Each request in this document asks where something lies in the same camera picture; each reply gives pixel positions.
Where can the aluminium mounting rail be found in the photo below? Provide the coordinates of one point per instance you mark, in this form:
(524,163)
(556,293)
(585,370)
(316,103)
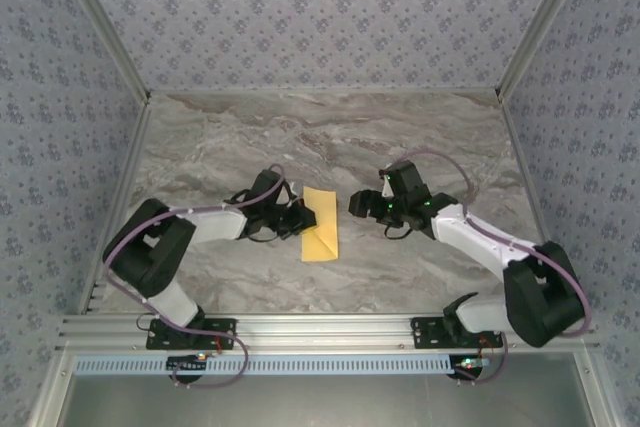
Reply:
(320,332)

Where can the aluminium side rail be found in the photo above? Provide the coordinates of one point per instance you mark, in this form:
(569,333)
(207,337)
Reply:
(532,197)
(121,197)

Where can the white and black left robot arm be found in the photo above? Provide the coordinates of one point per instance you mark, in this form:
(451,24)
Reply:
(215,224)

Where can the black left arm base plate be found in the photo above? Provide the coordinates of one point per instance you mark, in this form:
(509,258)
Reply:
(165,339)

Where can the grey metal tray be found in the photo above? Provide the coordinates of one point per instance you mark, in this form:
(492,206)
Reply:
(320,402)

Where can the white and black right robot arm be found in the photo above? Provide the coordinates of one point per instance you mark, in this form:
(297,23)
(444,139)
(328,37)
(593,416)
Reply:
(465,237)

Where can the aluminium frame post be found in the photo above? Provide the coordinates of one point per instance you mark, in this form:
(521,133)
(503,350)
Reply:
(105,22)
(545,22)

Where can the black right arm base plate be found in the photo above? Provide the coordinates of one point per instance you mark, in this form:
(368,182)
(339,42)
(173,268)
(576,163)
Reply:
(425,337)

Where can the small adapter board with LED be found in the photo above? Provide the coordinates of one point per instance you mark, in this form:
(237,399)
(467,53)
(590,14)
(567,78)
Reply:
(470,363)
(187,362)

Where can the yellow cloth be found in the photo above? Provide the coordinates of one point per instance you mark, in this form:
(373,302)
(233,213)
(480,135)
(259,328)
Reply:
(325,242)

